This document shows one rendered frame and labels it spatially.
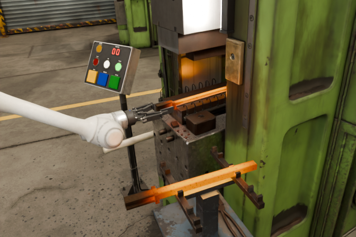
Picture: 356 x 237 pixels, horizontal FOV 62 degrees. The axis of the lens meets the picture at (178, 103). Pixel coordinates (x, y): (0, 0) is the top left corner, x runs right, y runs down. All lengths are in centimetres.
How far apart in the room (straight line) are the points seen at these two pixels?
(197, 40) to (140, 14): 488
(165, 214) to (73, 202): 135
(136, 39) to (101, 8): 316
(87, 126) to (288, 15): 81
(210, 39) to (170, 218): 79
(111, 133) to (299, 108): 74
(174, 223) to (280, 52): 75
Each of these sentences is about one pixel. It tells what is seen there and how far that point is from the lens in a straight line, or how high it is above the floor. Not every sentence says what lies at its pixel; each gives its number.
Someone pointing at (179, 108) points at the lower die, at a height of 99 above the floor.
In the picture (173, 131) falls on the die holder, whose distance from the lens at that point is 140.
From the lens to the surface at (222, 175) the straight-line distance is 102.
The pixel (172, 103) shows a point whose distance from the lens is 143.
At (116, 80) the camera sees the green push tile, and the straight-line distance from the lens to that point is 176.
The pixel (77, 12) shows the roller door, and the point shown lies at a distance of 918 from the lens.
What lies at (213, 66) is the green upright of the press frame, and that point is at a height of 106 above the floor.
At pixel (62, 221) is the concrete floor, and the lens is 241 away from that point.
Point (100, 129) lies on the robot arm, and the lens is 114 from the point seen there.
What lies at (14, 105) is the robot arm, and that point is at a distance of 126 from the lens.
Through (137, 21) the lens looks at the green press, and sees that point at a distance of 619.
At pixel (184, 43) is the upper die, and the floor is 131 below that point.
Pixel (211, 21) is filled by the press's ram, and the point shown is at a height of 140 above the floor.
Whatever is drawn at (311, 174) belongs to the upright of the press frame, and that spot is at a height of 64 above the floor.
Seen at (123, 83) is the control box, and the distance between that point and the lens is 173.
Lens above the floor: 165
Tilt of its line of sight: 26 degrees down
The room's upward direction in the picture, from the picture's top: 3 degrees counter-clockwise
